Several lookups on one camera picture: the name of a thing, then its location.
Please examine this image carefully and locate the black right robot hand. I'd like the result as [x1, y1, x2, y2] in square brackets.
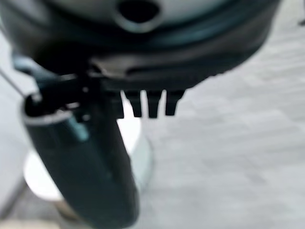
[0, 0, 280, 229]

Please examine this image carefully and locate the thin black cable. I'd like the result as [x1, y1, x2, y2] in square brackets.
[0, 69, 27, 99]

